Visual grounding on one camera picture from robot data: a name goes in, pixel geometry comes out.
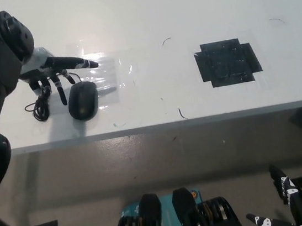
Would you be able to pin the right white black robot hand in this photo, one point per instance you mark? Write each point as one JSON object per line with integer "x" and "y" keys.
{"x": 293, "y": 200}

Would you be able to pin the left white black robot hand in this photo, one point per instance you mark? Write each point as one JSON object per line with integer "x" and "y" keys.
{"x": 38, "y": 63}

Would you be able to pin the black computer mouse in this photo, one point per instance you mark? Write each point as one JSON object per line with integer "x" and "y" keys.
{"x": 83, "y": 101}

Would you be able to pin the clear plastic sheet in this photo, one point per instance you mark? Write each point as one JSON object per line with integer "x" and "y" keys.
{"x": 106, "y": 71}

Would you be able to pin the black tape patch on table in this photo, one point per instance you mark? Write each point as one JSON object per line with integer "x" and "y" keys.
{"x": 228, "y": 62}

